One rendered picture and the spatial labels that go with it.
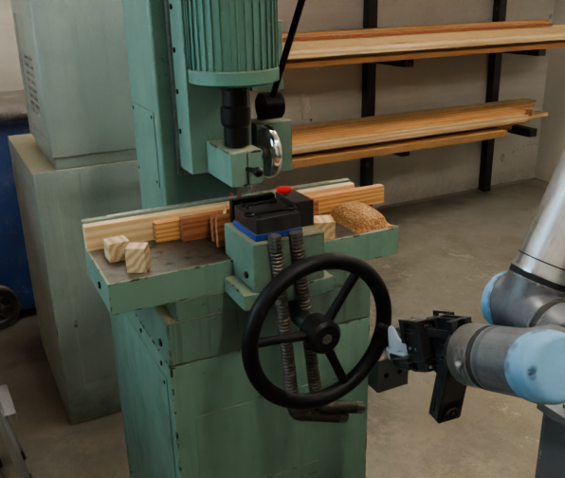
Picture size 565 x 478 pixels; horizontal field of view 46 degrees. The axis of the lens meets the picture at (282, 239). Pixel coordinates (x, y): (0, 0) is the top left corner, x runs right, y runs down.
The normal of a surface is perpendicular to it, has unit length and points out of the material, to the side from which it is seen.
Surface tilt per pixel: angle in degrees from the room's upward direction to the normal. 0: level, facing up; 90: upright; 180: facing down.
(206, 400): 90
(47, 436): 0
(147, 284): 90
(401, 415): 0
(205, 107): 90
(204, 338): 90
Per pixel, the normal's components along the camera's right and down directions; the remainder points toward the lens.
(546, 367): 0.33, -0.04
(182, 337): 0.44, 0.30
